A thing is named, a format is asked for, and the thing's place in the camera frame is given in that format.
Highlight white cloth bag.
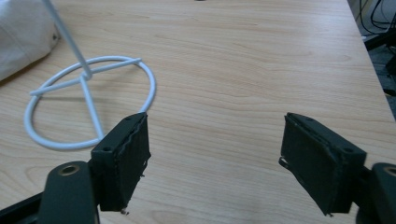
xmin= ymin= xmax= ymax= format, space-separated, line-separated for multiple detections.
xmin=0 ymin=0 xmax=61 ymax=82

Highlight white wire stand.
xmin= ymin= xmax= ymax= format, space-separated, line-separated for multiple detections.
xmin=23 ymin=0 xmax=157 ymax=151

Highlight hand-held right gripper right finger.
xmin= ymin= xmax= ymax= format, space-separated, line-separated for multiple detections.
xmin=278 ymin=112 xmax=368 ymax=217

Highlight black cables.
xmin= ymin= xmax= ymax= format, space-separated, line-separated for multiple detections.
xmin=358 ymin=0 xmax=396 ymax=35

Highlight black stand leg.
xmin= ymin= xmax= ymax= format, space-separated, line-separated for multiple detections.
xmin=363 ymin=29 xmax=396 ymax=52

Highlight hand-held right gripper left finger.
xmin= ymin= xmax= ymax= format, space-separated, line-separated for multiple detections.
xmin=90 ymin=112 xmax=152 ymax=216

